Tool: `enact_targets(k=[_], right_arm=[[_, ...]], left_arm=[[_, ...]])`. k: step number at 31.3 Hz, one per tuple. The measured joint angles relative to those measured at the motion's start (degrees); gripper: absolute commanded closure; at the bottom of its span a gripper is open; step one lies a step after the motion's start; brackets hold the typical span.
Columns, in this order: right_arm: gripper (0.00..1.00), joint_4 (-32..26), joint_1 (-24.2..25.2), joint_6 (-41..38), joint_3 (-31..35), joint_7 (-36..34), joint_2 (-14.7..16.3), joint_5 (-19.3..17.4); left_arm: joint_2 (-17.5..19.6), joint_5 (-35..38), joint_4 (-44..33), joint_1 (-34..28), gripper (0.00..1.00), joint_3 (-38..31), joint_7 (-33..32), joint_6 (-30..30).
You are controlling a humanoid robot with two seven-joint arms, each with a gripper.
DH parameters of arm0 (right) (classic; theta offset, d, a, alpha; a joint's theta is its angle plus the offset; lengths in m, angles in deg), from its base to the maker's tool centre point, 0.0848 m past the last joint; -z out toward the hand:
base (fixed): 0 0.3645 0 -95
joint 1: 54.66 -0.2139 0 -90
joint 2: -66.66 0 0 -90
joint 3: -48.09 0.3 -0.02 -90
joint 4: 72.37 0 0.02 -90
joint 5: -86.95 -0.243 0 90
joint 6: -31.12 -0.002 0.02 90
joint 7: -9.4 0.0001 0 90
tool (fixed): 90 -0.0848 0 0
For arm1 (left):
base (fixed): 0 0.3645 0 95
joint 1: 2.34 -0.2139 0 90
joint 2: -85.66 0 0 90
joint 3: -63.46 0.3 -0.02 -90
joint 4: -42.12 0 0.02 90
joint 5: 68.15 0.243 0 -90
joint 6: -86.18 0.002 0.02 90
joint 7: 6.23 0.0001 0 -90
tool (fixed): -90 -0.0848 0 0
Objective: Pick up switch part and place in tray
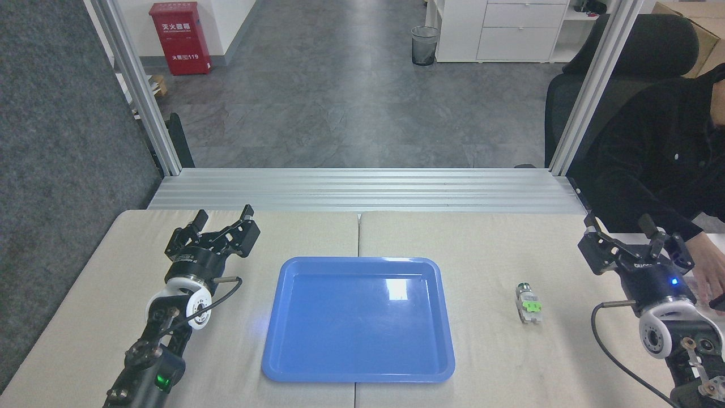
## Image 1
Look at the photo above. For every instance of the black device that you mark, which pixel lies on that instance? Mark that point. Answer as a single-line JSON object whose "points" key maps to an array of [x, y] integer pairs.
{"points": [[718, 303]]}

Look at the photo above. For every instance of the white drawer cabinet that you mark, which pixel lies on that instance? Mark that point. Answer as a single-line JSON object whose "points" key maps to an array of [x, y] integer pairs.
{"points": [[510, 31]]}

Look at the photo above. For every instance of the silver aluminium rail bed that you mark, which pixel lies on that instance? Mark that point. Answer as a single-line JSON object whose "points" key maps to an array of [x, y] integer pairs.
{"points": [[362, 190]]}

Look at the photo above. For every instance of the small wooden box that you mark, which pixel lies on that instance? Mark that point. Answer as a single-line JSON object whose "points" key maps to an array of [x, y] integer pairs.
{"points": [[160, 85]]}

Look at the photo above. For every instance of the red fire extinguisher box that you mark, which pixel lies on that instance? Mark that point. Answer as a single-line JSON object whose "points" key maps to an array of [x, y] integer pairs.
{"points": [[180, 39]]}

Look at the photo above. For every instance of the person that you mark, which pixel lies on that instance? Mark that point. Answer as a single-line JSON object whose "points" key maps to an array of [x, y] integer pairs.
{"points": [[651, 141]]}

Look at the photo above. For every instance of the silver aluminium post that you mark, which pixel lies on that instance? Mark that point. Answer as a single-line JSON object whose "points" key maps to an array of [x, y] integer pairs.
{"points": [[595, 85], [136, 85]]}

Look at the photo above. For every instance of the person's hand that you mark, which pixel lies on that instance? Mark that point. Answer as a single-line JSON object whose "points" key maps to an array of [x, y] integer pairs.
{"points": [[711, 272]]}

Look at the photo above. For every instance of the switch part with green tab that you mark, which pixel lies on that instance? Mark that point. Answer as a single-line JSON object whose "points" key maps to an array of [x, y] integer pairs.
{"points": [[529, 303]]}

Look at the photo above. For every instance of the black panel foot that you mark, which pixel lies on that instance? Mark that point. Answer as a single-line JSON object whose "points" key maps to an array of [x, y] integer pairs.
{"points": [[182, 141]]}

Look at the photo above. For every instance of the black office chair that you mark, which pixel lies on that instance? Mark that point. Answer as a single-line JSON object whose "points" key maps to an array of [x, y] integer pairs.
{"points": [[651, 45]]}

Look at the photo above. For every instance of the blue plastic tray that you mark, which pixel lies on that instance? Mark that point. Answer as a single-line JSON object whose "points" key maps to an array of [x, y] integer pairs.
{"points": [[357, 323]]}

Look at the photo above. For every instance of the grey felt partition panel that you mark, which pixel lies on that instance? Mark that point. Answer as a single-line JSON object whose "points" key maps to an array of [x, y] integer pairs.
{"points": [[62, 170]]}

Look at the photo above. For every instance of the brown cardboard box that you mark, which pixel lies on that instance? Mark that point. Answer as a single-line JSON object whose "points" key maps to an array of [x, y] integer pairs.
{"points": [[711, 28]]}

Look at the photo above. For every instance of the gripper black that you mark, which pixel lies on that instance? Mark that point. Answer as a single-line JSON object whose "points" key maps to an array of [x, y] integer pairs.
{"points": [[195, 263], [657, 283]]}

